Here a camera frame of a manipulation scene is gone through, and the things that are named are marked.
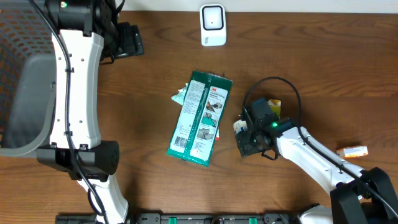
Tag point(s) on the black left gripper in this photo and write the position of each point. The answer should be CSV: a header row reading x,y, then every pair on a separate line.
x,y
131,42

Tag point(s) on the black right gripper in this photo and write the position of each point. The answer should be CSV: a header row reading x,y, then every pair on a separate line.
x,y
244,144

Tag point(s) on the green lid white jar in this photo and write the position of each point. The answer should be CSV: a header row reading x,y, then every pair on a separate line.
x,y
240,126

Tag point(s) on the green tea carton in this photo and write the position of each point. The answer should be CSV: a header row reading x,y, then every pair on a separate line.
x,y
275,106

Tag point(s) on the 3M gloves package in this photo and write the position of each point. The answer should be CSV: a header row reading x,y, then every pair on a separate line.
x,y
194,135

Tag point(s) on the light green tissue pack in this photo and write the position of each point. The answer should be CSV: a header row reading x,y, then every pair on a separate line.
x,y
180,96

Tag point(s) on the small orange box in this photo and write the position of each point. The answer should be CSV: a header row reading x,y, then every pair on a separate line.
x,y
352,152

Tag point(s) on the red sachet stick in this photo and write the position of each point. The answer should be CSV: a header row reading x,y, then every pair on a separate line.
x,y
217,134

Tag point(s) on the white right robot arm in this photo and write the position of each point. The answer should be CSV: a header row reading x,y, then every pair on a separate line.
x,y
357,195

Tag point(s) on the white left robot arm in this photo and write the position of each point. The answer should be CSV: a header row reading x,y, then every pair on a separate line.
x,y
85,35

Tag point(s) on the white barcode scanner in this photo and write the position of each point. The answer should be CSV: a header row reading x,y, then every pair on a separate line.
x,y
213,25

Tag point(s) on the grey plastic basket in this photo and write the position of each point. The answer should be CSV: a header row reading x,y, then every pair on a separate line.
x,y
28,74

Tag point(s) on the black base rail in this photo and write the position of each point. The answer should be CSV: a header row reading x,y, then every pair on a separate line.
x,y
267,218

